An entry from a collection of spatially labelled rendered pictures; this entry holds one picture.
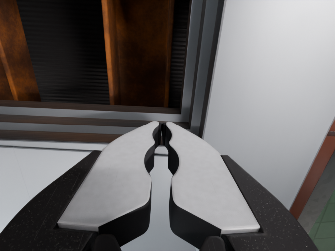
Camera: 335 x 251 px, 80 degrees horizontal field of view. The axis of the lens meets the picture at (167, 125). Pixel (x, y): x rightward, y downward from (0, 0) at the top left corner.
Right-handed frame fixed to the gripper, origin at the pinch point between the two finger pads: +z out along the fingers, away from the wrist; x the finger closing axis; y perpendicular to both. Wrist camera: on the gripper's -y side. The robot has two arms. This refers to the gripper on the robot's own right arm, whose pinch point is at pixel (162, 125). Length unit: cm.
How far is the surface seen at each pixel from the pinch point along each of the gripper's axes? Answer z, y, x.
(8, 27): 16.0, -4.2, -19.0
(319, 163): 3.8, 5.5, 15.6
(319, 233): 86, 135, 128
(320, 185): 18.4, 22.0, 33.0
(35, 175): 0.8, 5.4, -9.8
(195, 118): 2.2, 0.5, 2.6
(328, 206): 86, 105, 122
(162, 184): 0.8, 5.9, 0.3
